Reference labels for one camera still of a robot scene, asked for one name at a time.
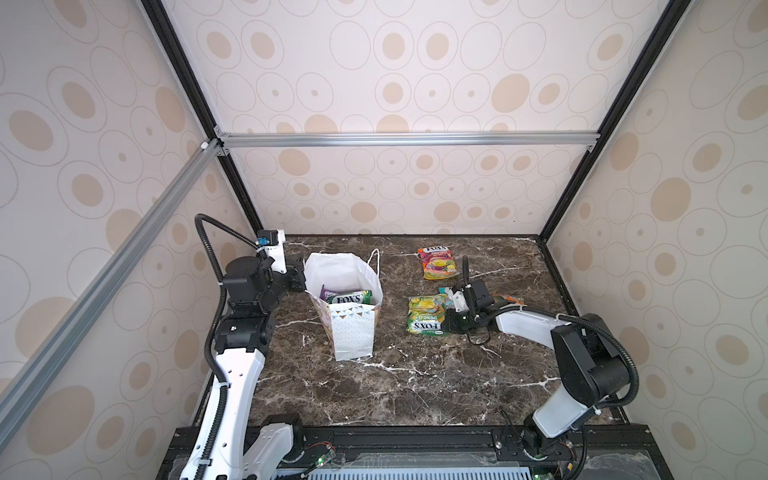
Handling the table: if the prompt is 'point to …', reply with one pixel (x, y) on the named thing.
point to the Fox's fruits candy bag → (438, 262)
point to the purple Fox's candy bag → (325, 293)
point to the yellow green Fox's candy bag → (426, 314)
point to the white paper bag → (349, 328)
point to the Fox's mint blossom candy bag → (442, 290)
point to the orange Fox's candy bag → (499, 298)
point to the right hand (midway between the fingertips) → (442, 324)
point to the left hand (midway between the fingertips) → (307, 250)
